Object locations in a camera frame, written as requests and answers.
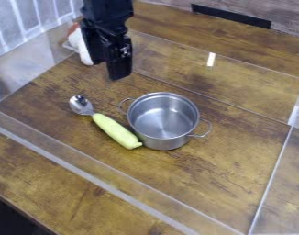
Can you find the black bar on table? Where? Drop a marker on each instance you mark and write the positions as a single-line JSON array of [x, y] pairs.
[[253, 21]]

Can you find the clear acrylic enclosure wall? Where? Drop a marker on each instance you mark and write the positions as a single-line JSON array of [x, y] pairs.
[[84, 186]]

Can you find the white red toy mushroom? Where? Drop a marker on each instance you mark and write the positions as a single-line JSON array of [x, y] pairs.
[[75, 39]]

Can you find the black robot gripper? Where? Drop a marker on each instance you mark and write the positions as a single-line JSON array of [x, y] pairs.
[[103, 24]]

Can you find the small stainless steel pot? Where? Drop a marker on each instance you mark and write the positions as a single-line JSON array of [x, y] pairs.
[[165, 119]]

